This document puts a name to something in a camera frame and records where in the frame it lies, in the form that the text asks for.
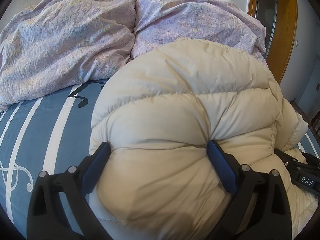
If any beige quilted down jacket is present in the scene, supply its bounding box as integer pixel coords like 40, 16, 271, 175
89, 38, 318, 239

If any blue white striped bed sheet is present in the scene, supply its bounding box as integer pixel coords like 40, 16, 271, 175
1, 79, 319, 239

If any lilac floral duvet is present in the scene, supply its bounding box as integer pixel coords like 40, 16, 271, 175
1, 0, 266, 111

